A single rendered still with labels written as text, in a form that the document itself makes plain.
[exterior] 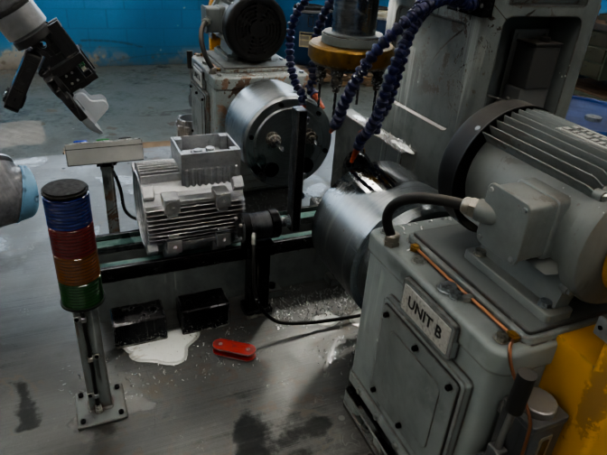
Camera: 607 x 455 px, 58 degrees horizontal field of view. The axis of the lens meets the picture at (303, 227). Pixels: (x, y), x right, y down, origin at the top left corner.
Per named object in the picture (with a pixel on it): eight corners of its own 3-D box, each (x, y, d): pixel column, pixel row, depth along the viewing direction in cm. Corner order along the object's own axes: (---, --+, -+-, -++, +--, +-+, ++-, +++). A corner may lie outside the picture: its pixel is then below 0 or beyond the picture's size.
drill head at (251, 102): (285, 141, 179) (289, 63, 167) (334, 188, 150) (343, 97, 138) (210, 148, 170) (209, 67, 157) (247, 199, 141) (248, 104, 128)
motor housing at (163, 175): (221, 215, 131) (220, 140, 122) (247, 255, 116) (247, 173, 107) (135, 227, 124) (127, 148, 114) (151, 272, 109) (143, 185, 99)
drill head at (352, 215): (390, 241, 126) (407, 138, 114) (513, 358, 94) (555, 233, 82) (290, 258, 117) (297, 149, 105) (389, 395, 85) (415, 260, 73)
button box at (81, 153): (141, 159, 136) (138, 137, 135) (144, 159, 129) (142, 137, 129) (67, 166, 130) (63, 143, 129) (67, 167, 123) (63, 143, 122)
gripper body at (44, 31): (101, 81, 99) (56, 21, 92) (60, 106, 99) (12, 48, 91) (97, 70, 105) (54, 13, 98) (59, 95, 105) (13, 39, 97)
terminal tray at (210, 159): (226, 162, 120) (226, 131, 117) (241, 182, 112) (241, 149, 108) (172, 168, 116) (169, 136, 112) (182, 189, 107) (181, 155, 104)
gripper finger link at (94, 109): (123, 125, 106) (92, 85, 100) (98, 142, 105) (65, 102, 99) (121, 119, 108) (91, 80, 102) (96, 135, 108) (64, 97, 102)
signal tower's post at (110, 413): (122, 385, 98) (93, 171, 78) (128, 418, 92) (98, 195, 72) (75, 396, 95) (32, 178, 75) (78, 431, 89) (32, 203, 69)
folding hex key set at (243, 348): (210, 354, 107) (210, 347, 106) (216, 344, 109) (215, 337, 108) (253, 363, 105) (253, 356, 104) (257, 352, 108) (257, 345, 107)
